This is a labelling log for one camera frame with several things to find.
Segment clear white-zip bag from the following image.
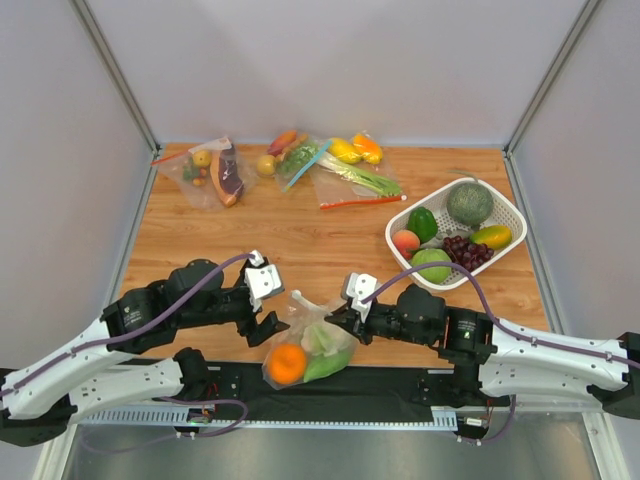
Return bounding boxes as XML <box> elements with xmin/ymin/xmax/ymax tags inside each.
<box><xmin>262</xmin><ymin>290</ymin><xmax>356</xmax><ymax>390</ymax></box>

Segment fake cabbage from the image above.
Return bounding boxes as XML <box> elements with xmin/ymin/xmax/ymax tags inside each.
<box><xmin>300</xmin><ymin>322</ymin><xmax>355</xmax><ymax>354</ymax></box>

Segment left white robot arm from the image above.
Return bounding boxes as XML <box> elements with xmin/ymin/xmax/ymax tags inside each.
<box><xmin>1</xmin><ymin>252</ymin><xmax>288</xmax><ymax>447</ymax></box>

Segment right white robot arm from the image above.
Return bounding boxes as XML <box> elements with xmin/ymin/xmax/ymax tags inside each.
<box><xmin>325</xmin><ymin>285</ymin><xmax>639</xmax><ymax>419</ymax></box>

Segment green fake bitter gourd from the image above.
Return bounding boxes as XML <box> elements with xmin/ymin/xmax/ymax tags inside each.
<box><xmin>303</xmin><ymin>349</ymin><xmax>353</xmax><ymax>383</ymax></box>

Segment light green fake guava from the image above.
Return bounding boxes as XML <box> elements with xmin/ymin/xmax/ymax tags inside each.
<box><xmin>410</xmin><ymin>247</ymin><xmax>454</xmax><ymax>286</ymax></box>

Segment fake peach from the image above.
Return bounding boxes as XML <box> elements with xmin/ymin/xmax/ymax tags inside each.
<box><xmin>391</xmin><ymin>229</ymin><xmax>421</xmax><ymax>260</ymax></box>

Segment dark red fake grapes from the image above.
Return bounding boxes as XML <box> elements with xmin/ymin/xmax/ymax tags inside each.
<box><xmin>443</xmin><ymin>236</ymin><xmax>494</xmax><ymax>272</ymax></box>

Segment green fake bell pepper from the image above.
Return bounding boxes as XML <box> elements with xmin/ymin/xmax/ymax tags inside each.
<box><xmin>407</xmin><ymin>207</ymin><xmax>438</xmax><ymax>243</ymax></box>

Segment fake purple sweet potato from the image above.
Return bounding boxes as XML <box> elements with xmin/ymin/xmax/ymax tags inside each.
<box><xmin>209</xmin><ymin>143</ymin><xmax>245</xmax><ymax>208</ymax></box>

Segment clear red-zip bag left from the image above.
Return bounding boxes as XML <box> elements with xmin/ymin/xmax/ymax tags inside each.
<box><xmin>152</xmin><ymin>137</ymin><xmax>256</xmax><ymax>210</ymax></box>

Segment clear red-zip bag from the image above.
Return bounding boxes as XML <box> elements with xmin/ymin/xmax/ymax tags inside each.
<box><xmin>152</xmin><ymin>137</ymin><xmax>256</xmax><ymax>210</ymax></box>
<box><xmin>310</xmin><ymin>131</ymin><xmax>407</xmax><ymax>210</ymax></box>

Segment fake green onion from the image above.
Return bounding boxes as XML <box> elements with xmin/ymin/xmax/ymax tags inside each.
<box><xmin>316</xmin><ymin>153</ymin><xmax>403</xmax><ymax>197</ymax></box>

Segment yellow green fake mango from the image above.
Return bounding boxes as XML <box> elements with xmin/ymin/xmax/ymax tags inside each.
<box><xmin>469</xmin><ymin>225</ymin><xmax>513</xmax><ymax>250</ymax></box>

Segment green fake melon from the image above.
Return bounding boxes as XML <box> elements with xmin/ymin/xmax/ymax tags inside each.
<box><xmin>446</xmin><ymin>182</ymin><xmax>494</xmax><ymax>226</ymax></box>

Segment fake yellow apple in bag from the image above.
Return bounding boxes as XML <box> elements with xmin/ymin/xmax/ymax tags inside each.
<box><xmin>192</xmin><ymin>150</ymin><xmax>212</xmax><ymax>168</ymax></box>

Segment clear red-zip bag centre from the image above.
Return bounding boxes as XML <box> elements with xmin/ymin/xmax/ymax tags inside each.
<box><xmin>310</xmin><ymin>131</ymin><xmax>407</xmax><ymax>210</ymax></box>

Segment fake green leafy vegetable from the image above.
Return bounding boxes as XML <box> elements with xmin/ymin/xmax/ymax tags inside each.
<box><xmin>276</xmin><ymin>143</ymin><xmax>319</xmax><ymax>178</ymax></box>

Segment clear blue-zip bag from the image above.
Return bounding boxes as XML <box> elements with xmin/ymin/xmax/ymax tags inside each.
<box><xmin>275</xmin><ymin>133</ymin><xmax>331</xmax><ymax>193</ymax></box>

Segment fake red mango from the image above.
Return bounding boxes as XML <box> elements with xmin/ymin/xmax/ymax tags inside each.
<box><xmin>267</xmin><ymin>130</ymin><xmax>298</xmax><ymax>157</ymax></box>

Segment fake yellow bell pepper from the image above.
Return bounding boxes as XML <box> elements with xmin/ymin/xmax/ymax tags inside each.
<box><xmin>327</xmin><ymin>137</ymin><xmax>362</xmax><ymax>165</ymax></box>

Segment fake orange bell pepper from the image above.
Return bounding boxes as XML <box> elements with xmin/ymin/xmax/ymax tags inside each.
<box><xmin>351</xmin><ymin>132</ymin><xmax>384</xmax><ymax>165</ymax></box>

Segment white plastic basket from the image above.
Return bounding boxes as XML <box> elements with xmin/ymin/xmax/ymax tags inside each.
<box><xmin>385</xmin><ymin>177</ymin><xmax>528</xmax><ymax>293</ymax></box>

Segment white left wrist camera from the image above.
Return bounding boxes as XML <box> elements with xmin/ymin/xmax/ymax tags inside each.
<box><xmin>244</xmin><ymin>250</ymin><xmax>284</xmax><ymax>312</ymax></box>

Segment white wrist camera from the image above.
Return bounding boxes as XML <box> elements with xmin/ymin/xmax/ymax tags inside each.
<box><xmin>341</xmin><ymin>272</ymin><xmax>379</xmax><ymax>323</ymax></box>
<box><xmin>244</xmin><ymin>250</ymin><xmax>284</xmax><ymax>312</ymax></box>

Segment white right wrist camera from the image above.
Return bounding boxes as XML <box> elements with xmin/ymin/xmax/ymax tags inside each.
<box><xmin>341</xmin><ymin>272</ymin><xmax>379</xmax><ymax>323</ymax></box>

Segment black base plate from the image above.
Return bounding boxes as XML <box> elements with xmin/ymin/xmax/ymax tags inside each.
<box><xmin>149</xmin><ymin>360</ymin><xmax>511</xmax><ymax>415</ymax></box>

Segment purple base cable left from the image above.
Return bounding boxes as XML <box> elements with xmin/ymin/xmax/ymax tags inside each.
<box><xmin>79</xmin><ymin>397</ymin><xmax>250</xmax><ymax>455</ymax></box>

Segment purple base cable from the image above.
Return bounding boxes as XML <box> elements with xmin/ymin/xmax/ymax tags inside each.
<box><xmin>454</xmin><ymin>394</ymin><xmax>517</xmax><ymax>447</ymax></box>
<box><xmin>79</xmin><ymin>397</ymin><xmax>250</xmax><ymax>455</ymax></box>

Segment grey slotted cable duct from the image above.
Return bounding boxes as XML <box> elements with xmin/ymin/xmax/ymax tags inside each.
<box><xmin>80</xmin><ymin>404</ymin><xmax>459</xmax><ymax>432</ymax></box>

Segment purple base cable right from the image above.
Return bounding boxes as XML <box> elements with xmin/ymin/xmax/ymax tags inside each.
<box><xmin>454</xmin><ymin>394</ymin><xmax>517</xmax><ymax>447</ymax></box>

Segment left aluminium frame post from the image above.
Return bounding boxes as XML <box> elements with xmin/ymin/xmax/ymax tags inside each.
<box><xmin>69</xmin><ymin>0</ymin><xmax>161</xmax><ymax>154</ymax></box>

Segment aluminium frame post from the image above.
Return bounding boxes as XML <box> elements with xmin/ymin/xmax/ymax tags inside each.
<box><xmin>69</xmin><ymin>0</ymin><xmax>161</xmax><ymax>154</ymax></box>
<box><xmin>503</xmin><ymin>0</ymin><xmax>603</xmax><ymax>157</ymax></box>

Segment right aluminium frame post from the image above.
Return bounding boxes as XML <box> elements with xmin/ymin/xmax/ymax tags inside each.
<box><xmin>503</xmin><ymin>0</ymin><xmax>603</xmax><ymax>157</ymax></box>

